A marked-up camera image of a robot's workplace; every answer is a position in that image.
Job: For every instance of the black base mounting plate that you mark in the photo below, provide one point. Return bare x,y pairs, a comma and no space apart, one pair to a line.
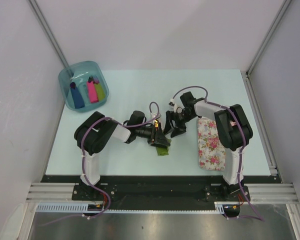
141,204

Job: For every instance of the green paper napkin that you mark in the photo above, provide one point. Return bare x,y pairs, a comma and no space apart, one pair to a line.
163,151

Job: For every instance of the teal translucent plastic bin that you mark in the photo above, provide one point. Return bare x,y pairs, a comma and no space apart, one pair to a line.
77,76

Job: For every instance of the white cable duct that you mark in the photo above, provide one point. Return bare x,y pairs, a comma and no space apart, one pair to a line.
62,207

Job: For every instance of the floral fabric pouch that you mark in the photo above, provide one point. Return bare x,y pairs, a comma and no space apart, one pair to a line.
211,153

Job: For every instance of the pink rolled napkin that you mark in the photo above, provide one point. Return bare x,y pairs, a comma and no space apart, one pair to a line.
92,94

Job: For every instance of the aluminium frame rail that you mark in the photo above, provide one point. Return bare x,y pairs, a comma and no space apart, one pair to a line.
269,193

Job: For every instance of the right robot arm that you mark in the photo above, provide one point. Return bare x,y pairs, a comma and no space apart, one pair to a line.
233,129

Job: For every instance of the blue rolled napkin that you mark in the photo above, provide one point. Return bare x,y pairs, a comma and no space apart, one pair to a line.
77,98

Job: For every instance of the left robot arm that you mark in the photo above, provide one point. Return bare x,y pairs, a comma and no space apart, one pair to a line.
93,135

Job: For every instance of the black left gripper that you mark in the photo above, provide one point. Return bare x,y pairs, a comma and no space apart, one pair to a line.
160,137

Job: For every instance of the green rolled napkin in bin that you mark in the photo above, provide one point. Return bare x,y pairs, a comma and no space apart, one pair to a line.
100,91

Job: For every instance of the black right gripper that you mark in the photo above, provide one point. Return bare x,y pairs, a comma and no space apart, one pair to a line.
181,129

